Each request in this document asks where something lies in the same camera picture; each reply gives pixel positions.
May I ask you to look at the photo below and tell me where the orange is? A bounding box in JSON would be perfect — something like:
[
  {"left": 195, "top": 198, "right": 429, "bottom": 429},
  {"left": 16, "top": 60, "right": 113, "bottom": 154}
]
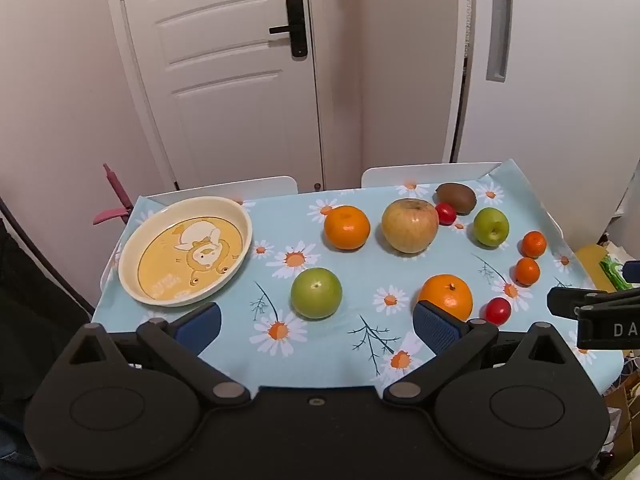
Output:
[
  {"left": 323, "top": 205, "right": 371, "bottom": 251},
  {"left": 417, "top": 274, "right": 474, "bottom": 322}
]

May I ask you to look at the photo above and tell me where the grey curved pole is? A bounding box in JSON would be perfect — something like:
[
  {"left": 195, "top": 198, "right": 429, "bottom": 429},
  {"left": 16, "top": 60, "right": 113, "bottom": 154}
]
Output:
[{"left": 0, "top": 194, "right": 97, "bottom": 313}]

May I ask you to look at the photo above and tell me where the red yellow apple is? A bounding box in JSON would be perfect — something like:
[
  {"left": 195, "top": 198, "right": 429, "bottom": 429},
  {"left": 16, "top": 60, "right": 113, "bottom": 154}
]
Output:
[{"left": 381, "top": 198, "right": 440, "bottom": 254}]

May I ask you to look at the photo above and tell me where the brown kiwi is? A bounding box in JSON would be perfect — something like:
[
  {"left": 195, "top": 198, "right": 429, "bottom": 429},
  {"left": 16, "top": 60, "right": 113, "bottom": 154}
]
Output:
[{"left": 435, "top": 182, "right": 477, "bottom": 216}]

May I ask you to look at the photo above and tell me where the white sliding door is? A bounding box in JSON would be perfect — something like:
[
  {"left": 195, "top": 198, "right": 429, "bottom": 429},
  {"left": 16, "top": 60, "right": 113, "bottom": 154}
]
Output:
[{"left": 450, "top": 0, "right": 640, "bottom": 167}]

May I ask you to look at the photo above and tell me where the yellow bag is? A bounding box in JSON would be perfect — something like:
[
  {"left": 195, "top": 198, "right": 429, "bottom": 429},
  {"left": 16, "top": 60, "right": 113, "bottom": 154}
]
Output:
[{"left": 575, "top": 244, "right": 621, "bottom": 293}]

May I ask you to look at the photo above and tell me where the white beaded cord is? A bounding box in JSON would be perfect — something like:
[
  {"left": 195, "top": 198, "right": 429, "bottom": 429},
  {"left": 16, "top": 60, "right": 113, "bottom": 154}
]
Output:
[{"left": 462, "top": 0, "right": 475, "bottom": 81}]

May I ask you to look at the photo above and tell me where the black door handle lock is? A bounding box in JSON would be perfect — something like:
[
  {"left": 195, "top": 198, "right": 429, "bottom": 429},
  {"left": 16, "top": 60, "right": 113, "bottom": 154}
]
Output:
[{"left": 269, "top": 0, "right": 309, "bottom": 58}]

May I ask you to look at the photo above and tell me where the grey recessed door handle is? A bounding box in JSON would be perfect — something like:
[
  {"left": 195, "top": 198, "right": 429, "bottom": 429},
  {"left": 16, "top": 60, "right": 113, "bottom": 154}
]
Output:
[{"left": 486, "top": 0, "right": 514, "bottom": 82}]

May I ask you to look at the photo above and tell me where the cardboard box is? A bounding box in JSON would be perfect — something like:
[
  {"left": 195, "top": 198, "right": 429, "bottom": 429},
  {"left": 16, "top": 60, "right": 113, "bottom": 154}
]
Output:
[{"left": 602, "top": 360, "right": 640, "bottom": 463}]

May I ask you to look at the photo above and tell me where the large green apple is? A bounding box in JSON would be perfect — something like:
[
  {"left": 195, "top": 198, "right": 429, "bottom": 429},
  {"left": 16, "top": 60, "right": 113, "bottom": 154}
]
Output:
[{"left": 291, "top": 267, "right": 343, "bottom": 320}]

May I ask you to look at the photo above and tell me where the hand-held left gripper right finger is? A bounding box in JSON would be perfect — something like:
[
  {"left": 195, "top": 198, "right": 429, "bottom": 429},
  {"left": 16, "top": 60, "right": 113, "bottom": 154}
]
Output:
[{"left": 382, "top": 300, "right": 576, "bottom": 407}]

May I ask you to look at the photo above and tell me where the small mandarin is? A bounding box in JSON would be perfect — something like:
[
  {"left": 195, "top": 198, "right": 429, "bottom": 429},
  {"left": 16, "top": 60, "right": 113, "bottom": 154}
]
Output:
[
  {"left": 514, "top": 257, "right": 541, "bottom": 286},
  {"left": 521, "top": 231, "right": 547, "bottom": 259}
]

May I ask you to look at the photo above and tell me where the cream plate with duck print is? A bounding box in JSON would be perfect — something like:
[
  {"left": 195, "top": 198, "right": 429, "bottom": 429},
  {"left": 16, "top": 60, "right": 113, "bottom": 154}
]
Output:
[{"left": 118, "top": 196, "right": 253, "bottom": 308}]

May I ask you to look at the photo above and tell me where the white panel door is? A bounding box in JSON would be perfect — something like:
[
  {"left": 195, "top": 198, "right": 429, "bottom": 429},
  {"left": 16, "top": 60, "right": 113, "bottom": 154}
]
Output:
[{"left": 102, "top": 0, "right": 327, "bottom": 193}]

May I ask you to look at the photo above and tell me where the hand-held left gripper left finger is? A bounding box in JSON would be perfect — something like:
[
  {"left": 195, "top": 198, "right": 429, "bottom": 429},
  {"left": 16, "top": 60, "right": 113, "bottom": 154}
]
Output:
[{"left": 65, "top": 302, "right": 252, "bottom": 408}]

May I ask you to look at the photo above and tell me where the blue floral tablecloth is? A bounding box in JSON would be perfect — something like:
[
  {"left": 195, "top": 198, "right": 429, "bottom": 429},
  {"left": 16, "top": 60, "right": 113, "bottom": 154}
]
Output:
[{"left": 91, "top": 159, "right": 625, "bottom": 395}]

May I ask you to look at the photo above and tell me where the pink plastic tool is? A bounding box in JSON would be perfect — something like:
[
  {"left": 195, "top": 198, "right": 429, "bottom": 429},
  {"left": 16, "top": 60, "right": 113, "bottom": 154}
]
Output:
[{"left": 93, "top": 162, "right": 135, "bottom": 226}]

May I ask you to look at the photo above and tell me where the green packet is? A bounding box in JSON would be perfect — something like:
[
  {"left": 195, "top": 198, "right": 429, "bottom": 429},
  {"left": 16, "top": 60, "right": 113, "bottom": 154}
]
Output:
[{"left": 599, "top": 255, "right": 633, "bottom": 292}]

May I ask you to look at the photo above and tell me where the small green apple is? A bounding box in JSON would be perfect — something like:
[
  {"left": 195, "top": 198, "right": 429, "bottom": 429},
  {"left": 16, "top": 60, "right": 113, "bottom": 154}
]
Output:
[{"left": 473, "top": 207, "right": 510, "bottom": 247}]

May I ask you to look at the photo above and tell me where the white chair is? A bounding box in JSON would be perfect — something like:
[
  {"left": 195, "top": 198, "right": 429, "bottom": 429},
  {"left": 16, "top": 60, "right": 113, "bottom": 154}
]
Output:
[
  {"left": 145, "top": 176, "right": 299, "bottom": 207},
  {"left": 361, "top": 161, "right": 503, "bottom": 192}
]

